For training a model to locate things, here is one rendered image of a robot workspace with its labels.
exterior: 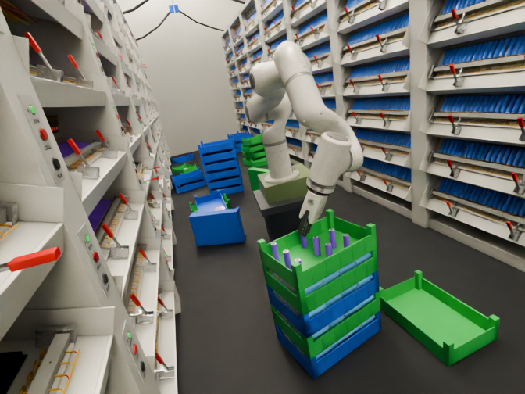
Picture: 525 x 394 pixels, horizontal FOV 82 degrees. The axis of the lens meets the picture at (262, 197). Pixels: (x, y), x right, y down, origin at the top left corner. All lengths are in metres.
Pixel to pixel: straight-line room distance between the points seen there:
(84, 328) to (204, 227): 1.34
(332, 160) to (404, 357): 0.65
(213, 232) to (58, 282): 1.37
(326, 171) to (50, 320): 0.66
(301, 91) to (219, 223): 1.10
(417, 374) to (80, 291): 0.90
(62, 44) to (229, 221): 1.12
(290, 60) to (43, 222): 0.75
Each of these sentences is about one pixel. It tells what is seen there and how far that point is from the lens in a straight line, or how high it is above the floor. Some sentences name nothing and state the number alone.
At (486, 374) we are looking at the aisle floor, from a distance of 1.14.
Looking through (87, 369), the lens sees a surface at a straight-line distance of 0.54.
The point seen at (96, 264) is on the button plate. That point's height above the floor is 0.62.
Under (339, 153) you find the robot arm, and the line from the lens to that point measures 0.82.
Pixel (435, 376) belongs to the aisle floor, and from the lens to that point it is 1.10.
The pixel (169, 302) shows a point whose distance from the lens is 1.31.
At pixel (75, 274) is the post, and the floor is 0.63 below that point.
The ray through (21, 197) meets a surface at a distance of 0.50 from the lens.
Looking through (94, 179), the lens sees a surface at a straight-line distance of 0.75.
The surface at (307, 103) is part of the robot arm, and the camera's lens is 0.89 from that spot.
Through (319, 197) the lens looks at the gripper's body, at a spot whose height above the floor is 0.52.
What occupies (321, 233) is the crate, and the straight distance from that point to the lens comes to 1.09.
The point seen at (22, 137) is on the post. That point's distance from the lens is 0.49.
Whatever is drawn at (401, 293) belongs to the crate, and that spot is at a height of 0.01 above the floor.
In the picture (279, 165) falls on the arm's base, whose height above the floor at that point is 0.45.
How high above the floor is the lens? 0.84
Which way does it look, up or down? 20 degrees down
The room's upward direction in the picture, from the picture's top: 11 degrees counter-clockwise
